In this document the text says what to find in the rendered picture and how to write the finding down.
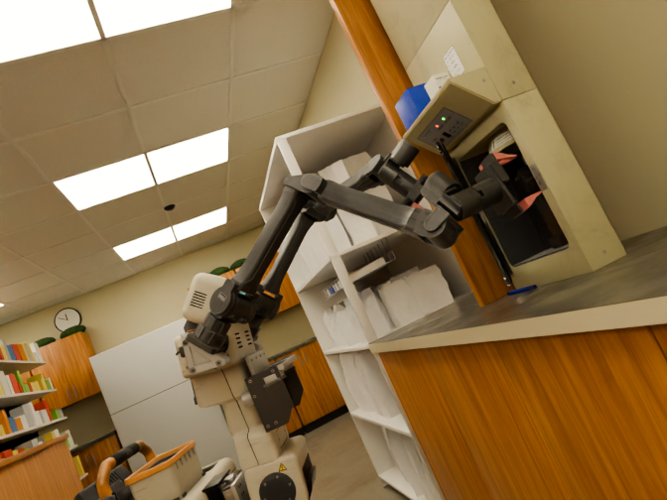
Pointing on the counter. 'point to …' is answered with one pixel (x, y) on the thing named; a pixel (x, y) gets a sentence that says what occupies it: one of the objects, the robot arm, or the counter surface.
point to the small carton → (436, 83)
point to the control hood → (468, 99)
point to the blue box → (412, 104)
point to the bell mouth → (502, 142)
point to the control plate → (444, 128)
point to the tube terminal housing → (489, 39)
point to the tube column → (408, 23)
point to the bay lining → (509, 234)
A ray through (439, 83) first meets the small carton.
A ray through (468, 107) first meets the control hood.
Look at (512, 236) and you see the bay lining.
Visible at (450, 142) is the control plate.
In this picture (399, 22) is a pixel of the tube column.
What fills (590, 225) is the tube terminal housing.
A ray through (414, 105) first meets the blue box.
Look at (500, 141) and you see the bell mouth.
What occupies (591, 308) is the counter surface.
